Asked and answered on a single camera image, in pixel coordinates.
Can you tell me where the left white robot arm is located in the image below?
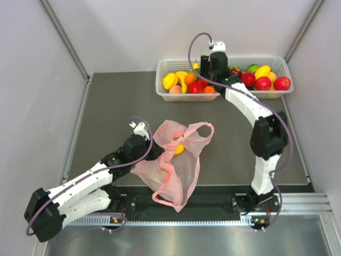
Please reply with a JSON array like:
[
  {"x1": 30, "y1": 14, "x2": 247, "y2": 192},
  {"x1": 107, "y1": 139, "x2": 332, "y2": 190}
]
[{"x1": 24, "y1": 134, "x2": 164, "y2": 242}]

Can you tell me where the red apple right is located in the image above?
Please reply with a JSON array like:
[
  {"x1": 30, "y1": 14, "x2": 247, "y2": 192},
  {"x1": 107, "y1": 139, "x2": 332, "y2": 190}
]
[{"x1": 273, "y1": 76, "x2": 291, "y2": 91}]

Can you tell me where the yellow mango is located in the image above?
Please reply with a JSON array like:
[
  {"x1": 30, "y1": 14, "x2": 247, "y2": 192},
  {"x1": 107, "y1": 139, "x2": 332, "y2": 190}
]
[{"x1": 254, "y1": 65, "x2": 271, "y2": 80}]

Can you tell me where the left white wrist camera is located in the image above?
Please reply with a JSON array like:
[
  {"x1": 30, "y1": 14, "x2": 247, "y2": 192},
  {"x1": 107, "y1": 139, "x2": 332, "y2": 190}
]
[{"x1": 129, "y1": 121, "x2": 150, "y2": 140}]

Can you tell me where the red apple front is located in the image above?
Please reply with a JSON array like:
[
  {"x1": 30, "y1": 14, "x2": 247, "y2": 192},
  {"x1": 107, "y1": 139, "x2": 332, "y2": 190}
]
[{"x1": 255, "y1": 77, "x2": 272, "y2": 91}]

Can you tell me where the white plastic basket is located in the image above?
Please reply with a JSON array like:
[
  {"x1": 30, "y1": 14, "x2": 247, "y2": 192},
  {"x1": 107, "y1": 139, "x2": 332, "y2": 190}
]
[
  {"x1": 219, "y1": 56, "x2": 294, "y2": 99},
  {"x1": 156, "y1": 59, "x2": 219, "y2": 101}
]

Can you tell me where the grey slotted cable duct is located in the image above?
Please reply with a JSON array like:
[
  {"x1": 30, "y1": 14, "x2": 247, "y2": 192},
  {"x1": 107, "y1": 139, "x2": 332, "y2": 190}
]
[{"x1": 63, "y1": 214, "x2": 270, "y2": 227}]

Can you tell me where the yellow banana bunch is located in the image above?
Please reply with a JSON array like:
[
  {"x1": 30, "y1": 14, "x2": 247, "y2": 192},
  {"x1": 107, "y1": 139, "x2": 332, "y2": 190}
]
[{"x1": 176, "y1": 71, "x2": 188, "y2": 94}]

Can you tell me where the right white plastic basket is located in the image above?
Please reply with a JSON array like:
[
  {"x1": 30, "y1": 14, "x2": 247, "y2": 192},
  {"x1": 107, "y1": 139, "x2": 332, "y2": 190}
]
[{"x1": 219, "y1": 56, "x2": 294, "y2": 99}]

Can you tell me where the pink plastic bag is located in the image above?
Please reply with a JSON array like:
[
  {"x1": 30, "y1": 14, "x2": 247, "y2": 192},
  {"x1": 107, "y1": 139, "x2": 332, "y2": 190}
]
[{"x1": 131, "y1": 120, "x2": 215, "y2": 212}]

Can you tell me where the red apple in left basket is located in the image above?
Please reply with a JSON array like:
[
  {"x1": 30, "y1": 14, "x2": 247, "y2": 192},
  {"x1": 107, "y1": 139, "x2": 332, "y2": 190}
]
[{"x1": 188, "y1": 81, "x2": 204, "y2": 94}]

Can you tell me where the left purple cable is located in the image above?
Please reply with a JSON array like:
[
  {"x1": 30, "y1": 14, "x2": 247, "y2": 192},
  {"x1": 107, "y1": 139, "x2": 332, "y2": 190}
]
[{"x1": 25, "y1": 115, "x2": 154, "y2": 236}]

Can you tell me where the left white plastic basket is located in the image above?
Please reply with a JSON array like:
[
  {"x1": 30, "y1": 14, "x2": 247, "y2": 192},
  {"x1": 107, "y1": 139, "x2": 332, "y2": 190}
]
[{"x1": 156, "y1": 59, "x2": 219, "y2": 101}]

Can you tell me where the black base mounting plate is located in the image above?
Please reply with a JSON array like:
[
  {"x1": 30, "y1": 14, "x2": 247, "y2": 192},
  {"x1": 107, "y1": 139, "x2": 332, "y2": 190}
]
[{"x1": 90, "y1": 185, "x2": 280, "y2": 222}]

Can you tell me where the dark red apple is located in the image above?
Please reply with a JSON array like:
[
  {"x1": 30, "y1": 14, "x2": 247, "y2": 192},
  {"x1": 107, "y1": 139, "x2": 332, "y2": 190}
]
[{"x1": 230, "y1": 67, "x2": 242, "y2": 78}]

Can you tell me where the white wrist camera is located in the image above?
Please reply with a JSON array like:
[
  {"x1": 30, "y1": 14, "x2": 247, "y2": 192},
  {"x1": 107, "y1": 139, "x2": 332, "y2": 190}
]
[
  {"x1": 129, "y1": 121, "x2": 150, "y2": 140},
  {"x1": 209, "y1": 41, "x2": 226, "y2": 53}
]

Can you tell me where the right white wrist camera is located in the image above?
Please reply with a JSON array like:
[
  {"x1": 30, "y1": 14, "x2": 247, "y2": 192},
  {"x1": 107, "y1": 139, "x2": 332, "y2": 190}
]
[{"x1": 209, "y1": 41, "x2": 226, "y2": 53}]

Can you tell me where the yellow orange fruit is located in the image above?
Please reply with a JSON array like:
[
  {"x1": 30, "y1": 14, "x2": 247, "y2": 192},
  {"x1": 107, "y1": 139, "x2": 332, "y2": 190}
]
[{"x1": 174, "y1": 143, "x2": 184, "y2": 155}]

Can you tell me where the green orange mango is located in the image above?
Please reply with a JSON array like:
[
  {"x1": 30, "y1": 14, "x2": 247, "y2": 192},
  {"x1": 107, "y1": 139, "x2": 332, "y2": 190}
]
[{"x1": 185, "y1": 68, "x2": 200, "y2": 85}]

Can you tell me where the orange tangerine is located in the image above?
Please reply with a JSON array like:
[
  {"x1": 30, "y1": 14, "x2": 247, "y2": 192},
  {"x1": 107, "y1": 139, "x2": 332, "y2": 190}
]
[{"x1": 204, "y1": 86, "x2": 216, "y2": 94}]

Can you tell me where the green lime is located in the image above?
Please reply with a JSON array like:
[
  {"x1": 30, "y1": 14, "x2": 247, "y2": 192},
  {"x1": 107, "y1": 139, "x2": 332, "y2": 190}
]
[{"x1": 246, "y1": 64, "x2": 260, "y2": 74}]

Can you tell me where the yellow pear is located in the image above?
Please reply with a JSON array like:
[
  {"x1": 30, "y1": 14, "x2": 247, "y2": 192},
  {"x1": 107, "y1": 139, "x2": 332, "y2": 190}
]
[{"x1": 193, "y1": 60, "x2": 200, "y2": 69}]

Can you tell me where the peach fruit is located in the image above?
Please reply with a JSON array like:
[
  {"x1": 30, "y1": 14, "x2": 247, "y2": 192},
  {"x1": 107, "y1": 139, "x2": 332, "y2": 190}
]
[{"x1": 168, "y1": 85, "x2": 182, "y2": 94}]

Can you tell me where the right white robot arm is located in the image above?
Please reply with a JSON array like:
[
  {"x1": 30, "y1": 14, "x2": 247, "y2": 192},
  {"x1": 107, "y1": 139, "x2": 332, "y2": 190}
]
[{"x1": 200, "y1": 52, "x2": 288, "y2": 215}]

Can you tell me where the red apple middle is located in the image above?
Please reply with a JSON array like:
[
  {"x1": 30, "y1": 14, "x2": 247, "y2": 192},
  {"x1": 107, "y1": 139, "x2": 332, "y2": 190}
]
[{"x1": 241, "y1": 72, "x2": 256, "y2": 87}]

